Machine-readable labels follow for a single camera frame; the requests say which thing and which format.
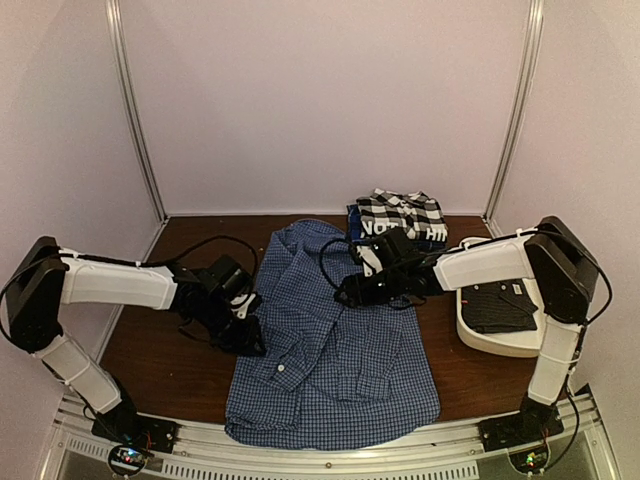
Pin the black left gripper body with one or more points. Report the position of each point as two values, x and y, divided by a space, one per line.
231 337

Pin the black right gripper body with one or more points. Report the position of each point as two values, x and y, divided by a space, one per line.
379 294

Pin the blue checked long sleeve shirt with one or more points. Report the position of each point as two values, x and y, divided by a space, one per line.
332 377

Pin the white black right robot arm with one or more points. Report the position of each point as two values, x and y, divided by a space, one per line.
553 266

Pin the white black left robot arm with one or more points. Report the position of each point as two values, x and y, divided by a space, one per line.
50 276

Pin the black white plaid folded shirt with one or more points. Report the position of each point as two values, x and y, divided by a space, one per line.
417 214

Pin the dark blue folded printed shirt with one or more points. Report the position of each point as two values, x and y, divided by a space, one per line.
360 235

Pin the dark striped folded shirt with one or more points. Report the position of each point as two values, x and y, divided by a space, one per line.
498 307

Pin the white plastic bin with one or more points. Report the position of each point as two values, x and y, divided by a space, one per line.
519 345

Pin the left circuit board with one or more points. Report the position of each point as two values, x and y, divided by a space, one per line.
124 460

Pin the circuit board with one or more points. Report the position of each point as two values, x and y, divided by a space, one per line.
530 461
124 460

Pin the right circuit board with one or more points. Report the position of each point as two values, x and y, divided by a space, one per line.
530 461

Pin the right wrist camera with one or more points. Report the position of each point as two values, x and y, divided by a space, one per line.
386 254

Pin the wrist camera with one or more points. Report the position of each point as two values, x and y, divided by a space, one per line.
230 282
386 254

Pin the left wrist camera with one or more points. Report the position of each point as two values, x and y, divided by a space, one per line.
230 282

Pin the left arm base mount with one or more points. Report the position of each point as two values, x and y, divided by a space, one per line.
138 431

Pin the right aluminium frame post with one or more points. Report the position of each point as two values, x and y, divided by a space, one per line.
528 65

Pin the aluminium frame post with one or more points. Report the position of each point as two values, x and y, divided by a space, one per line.
528 65
132 113

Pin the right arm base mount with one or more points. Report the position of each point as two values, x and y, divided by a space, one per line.
512 431

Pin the left aluminium frame post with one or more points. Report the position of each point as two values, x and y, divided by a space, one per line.
132 113

